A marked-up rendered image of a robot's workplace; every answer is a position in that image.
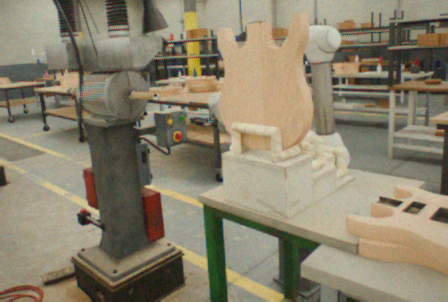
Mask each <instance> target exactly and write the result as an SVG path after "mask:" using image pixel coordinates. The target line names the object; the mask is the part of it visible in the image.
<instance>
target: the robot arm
mask: <svg viewBox="0 0 448 302"><path fill-rule="evenodd" d="M340 45H341V35H340V34H339V32H338V30H336V29H335V28H334V27H330V26H328V25H313V26H309V37H308V43H307V45H306V49H305V51H304V53H305V55H306V56H307V60H308V61H309V63H311V79H312V90H313V99H314V119H315V129H316V133H313V132H312V131H310V130H309V132H308V133H307V135H312V136H317V137H322V138H323V146H329V147H334V148H342V149H344V151H345V168H346V167H347V166H348V164H349V161H350V156H349V153H348V151H347V149H346V148H345V147H344V144H343V143H342V139H341V138H340V135H339V134H338V133H337V132H336V131H335V122H334V110H333V86H332V73H331V61H332V60H333V58H334V55H335V51H337V49H338V48H339V46H340ZM208 106H209V109H210V110H211V112H212V113H213V115H214V116H215V118H209V117H206V118H201V117H194V118H190V119H191V124H196V125H198V126H204V127H206V126H211V127H214V128H215V130H220V131H221V132H222V133H229V132H228V130H227V128H226V127H225V126H224V122H223V120H222V115H221V111H220V92H214V93H213V94H211V96H210V97H209V100H208Z"/></svg>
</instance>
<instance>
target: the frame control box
mask: <svg viewBox="0 0 448 302"><path fill-rule="evenodd" d="M180 110H183V112H184V114H183V115H179V111H180ZM168 113H171V117H170V118H168V117H167V114H168ZM182 116H183V117H184V121H181V120H180V117H182ZM154 119H155V132H156V139H157V145H155V144H154V143H153V142H151V141H150V140H148V139H146V138H145V137H140V138H139V140H138V142H137V144H141V140H145V141H146V142H148V143H149V144H151V145H152V146H154V147H155V148H156V149H157V150H159V151H161V152H162V153H164V154H165V155H170V154H171V147H172V146H177V145H179V144H184V143H186V142H188V139H187V131H186V114H185V110H184V109H177V108H173V109H170V110H163V111H160V112H156V113H154ZM168 119H172V121H173V122H172V124H168ZM177 133H182V140H177V137H176V135H177ZM159 146H161V147H164V148H167V149H168V153H167V152H166V151H164V150H162V149H160V148H159Z"/></svg>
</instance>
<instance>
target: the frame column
mask: <svg viewBox="0 0 448 302"><path fill-rule="evenodd" d="M82 124H83V125H84V127H85V128H86V131H87V133H88V143H89V148H90V153H91V162H92V167H93V177H94V181H95V191H96V196H97V203H98V211H99V216H100V222H101V223H104V229H105V231H104V230H102V229H101V230H102V235H101V241H100V244H99V248H101V249H103V251H106V252H107V253H109V254H110V255H112V256H114V257H116V258H117V259H122V258H124V257H126V256H128V255H130V254H133V253H134V252H137V251H138V250H139V249H140V250H141V249H142V248H143V247H147V246H148V245H151V244H152V243H150V239H149V237H148V235H147V231H146V229H145V217H144V211H143V206H142V193H141V188H140V175H139V169H138V157H137V151H136V145H135V133H134V126H135V122H131V123H128V124H121V125H118V126H112V127H108V128H105V127H102V126H95V125H91V124H84V123H82Z"/></svg>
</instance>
